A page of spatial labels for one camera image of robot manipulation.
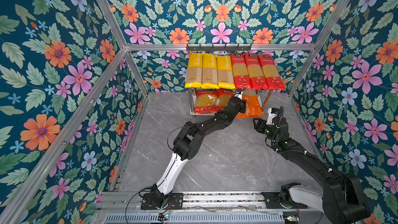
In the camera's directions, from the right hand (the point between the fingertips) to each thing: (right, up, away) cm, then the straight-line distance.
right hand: (256, 118), depth 85 cm
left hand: (-4, +13, +6) cm, 15 cm away
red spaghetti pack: (-10, +20, -10) cm, 25 cm away
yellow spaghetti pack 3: (-18, +24, -7) cm, 31 cm away
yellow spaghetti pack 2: (-27, +23, -7) cm, 35 cm away
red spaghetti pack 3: (+5, +21, -9) cm, 24 cm away
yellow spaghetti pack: (-34, +23, -8) cm, 42 cm away
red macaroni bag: (-29, +10, +16) cm, 35 cm away
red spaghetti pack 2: (-2, +21, -9) cm, 23 cm away
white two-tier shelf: (-37, +15, +3) cm, 40 cm away
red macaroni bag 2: (-17, +15, +16) cm, 27 cm away
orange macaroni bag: (+2, +7, +12) cm, 14 cm away
